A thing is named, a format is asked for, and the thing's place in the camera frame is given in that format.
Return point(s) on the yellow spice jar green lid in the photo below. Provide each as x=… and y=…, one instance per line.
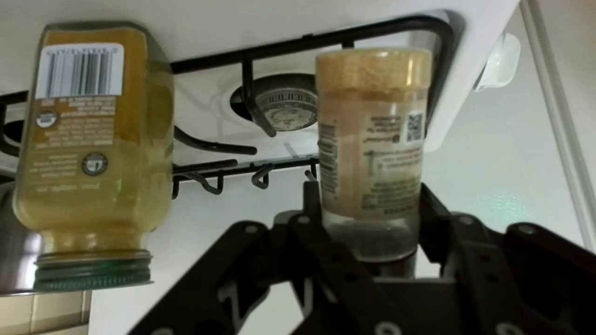
x=93, y=168

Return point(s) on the white stove knob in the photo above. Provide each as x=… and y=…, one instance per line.
x=499, y=62

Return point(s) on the round gas burner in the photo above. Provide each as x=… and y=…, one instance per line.
x=281, y=109

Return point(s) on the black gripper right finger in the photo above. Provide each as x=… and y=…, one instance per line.
x=527, y=280

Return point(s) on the tan spice glass jar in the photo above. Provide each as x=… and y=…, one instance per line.
x=373, y=142

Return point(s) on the white gas stove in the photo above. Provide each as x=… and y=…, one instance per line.
x=248, y=20

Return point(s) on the stainless steel pot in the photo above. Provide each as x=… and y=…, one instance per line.
x=15, y=249

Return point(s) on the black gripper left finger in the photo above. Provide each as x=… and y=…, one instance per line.
x=272, y=273

